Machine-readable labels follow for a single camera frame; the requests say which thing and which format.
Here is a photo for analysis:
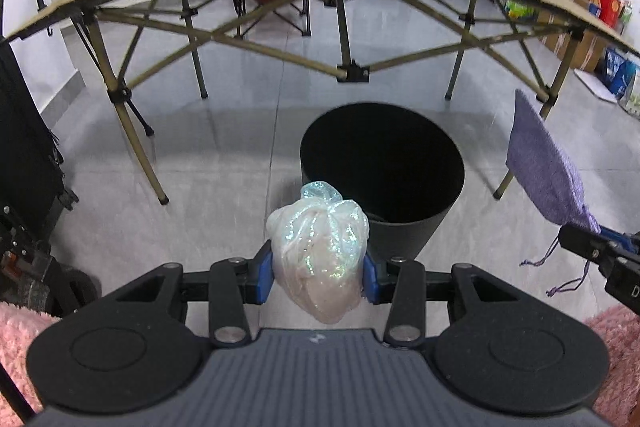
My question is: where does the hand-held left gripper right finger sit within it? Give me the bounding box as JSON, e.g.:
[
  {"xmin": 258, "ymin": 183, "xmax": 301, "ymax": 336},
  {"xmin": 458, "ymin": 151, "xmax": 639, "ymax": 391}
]
[{"xmin": 361, "ymin": 252, "xmax": 541, "ymax": 350}]

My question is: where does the iridescent plastic bag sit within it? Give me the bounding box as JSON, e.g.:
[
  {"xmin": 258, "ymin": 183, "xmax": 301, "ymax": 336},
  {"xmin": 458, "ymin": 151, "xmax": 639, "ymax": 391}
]
[{"xmin": 265, "ymin": 180, "xmax": 370, "ymax": 325}]

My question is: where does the black trash bin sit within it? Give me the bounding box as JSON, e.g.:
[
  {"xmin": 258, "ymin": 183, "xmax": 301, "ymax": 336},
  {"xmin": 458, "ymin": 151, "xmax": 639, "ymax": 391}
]
[{"xmin": 300, "ymin": 103, "xmax": 466, "ymax": 262}]

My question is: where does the purple drawstring pouch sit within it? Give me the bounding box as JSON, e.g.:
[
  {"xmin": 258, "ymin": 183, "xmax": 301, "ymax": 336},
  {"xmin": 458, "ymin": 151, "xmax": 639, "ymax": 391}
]
[{"xmin": 505, "ymin": 88, "xmax": 602, "ymax": 299}]

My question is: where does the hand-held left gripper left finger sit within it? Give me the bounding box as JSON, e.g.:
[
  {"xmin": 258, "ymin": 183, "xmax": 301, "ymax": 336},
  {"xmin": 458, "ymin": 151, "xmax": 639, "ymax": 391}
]
[{"xmin": 102, "ymin": 241, "xmax": 275, "ymax": 349}]

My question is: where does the large brown cardboard box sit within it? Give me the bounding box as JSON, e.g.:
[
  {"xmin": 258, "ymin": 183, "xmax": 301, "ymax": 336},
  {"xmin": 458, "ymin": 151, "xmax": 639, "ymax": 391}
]
[{"xmin": 537, "ymin": 0, "xmax": 608, "ymax": 72}]

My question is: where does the pink fluffy cloth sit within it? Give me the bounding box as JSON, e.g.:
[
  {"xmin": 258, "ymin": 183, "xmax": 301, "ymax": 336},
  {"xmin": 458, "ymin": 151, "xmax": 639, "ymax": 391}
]
[
  {"xmin": 584, "ymin": 305, "xmax": 640, "ymax": 427},
  {"xmin": 0, "ymin": 302, "xmax": 57, "ymax": 415}
]

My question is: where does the black equipment base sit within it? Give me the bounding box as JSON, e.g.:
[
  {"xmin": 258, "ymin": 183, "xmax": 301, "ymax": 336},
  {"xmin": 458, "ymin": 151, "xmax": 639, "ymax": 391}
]
[{"xmin": 0, "ymin": 207, "xmax": 101, "ymax": 323}]

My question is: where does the green pet food bag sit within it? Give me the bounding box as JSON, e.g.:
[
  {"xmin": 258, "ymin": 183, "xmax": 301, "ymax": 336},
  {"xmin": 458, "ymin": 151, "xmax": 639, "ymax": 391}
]
[{"xmin": 505, "ymin": 0, "xmax": 536, "ymax": 20}]

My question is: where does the black fabric case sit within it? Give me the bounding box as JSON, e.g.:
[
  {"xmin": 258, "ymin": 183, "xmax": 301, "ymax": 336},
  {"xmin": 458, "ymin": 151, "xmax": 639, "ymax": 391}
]
[{"xmin": 0, "ymin": 36, "xmax": 80, "ymax": 228}]

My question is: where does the blue pet food bag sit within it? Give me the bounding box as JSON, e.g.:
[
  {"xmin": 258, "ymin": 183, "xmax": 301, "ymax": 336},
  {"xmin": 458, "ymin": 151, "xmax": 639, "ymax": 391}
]
[{"xmin": 602, "ymin": 48, "xmax": 640, "ymax": 100}]

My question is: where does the red gift box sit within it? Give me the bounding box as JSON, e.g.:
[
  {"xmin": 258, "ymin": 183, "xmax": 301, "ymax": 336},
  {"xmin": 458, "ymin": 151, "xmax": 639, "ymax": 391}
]
[{"xmin": 575, "ymin": 0, "xmax": 632, "ymax": 28}]

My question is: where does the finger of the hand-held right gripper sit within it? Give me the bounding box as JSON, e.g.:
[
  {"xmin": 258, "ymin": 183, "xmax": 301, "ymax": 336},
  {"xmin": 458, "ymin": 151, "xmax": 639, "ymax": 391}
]
[{"xmin": 559, "ymin": 224, "xmax": 640, "ymax": 265}]

